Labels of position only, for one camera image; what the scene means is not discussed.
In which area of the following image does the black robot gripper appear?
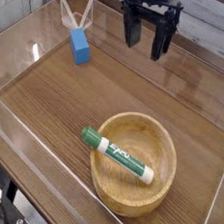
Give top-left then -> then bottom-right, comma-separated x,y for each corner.
122,0 -> 183,61

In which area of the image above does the green Expo marker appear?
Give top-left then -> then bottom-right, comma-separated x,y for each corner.
82,126 -> 154,184

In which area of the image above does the brown wooden bowl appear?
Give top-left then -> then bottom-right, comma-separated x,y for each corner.
90,112 -> 177,217

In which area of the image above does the blue rectangular block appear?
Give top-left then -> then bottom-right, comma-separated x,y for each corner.
70,28 -> 90,65

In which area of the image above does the clear acrylic tray wall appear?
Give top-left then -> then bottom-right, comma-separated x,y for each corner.
0,0 -> 224,224

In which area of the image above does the black metal table bracket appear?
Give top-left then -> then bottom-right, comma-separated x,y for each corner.
1,197 -> 28,224

